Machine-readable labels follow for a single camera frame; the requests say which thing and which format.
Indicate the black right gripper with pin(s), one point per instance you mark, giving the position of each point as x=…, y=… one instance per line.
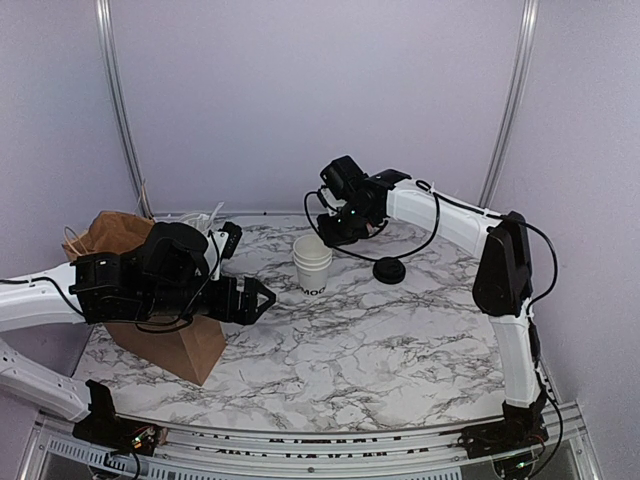
x=331, y=238

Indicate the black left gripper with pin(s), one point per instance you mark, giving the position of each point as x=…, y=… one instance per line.
x=246, y=315

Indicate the white paper cups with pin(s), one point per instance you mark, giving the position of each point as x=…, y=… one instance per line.
x=312, y=259

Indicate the black coffee cup lid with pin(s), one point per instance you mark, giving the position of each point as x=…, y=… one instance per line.
x=389, y=271

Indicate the brown paper bag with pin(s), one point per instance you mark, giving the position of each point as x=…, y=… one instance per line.
x=187, y=348

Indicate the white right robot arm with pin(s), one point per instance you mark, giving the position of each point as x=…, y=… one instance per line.
x=358, y=206

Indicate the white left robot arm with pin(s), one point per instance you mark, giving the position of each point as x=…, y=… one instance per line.
x=158, y=287

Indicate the white container with sachets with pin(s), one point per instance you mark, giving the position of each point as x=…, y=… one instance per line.
x=199, y=220

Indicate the white plastic spoon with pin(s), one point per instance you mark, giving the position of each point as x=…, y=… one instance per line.
x=216, y=210

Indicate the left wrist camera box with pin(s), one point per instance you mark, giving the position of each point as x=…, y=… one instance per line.
x=222, y=244

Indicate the right corner aluminium post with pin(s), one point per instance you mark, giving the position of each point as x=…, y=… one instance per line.
x=515, y=93

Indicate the corner aluminium post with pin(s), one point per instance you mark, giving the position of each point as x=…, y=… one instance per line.
x=111, y=66
x=515, y=93

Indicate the front aluminium rail frame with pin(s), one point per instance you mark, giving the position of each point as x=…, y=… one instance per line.
x=196, y=452

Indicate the left corner aluminium post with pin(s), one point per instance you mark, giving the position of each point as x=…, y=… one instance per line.
x=111, y=66

